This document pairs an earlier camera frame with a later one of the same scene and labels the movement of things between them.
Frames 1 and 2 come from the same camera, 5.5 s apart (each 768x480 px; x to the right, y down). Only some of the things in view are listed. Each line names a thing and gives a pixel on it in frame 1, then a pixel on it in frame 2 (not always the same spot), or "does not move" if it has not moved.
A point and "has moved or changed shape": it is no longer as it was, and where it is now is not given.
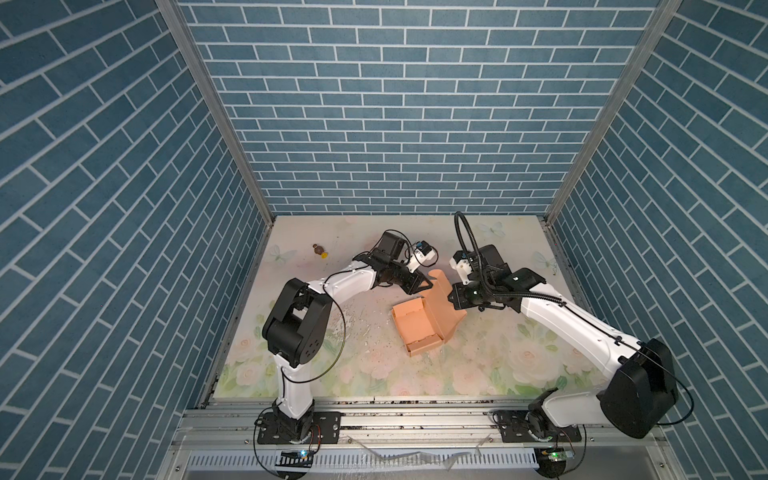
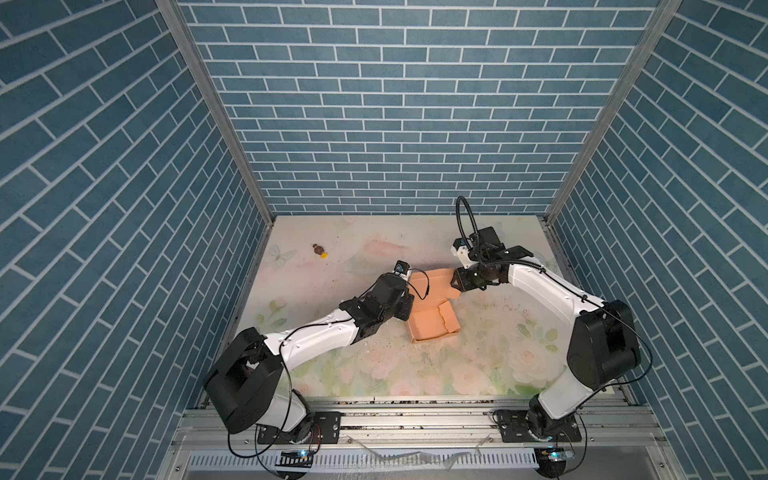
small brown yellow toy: [319, 250] does not move
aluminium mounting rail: [389, 426] does not move
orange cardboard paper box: [428, 322] has moved or changed shape
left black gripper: [411, 285] to [407, 302]
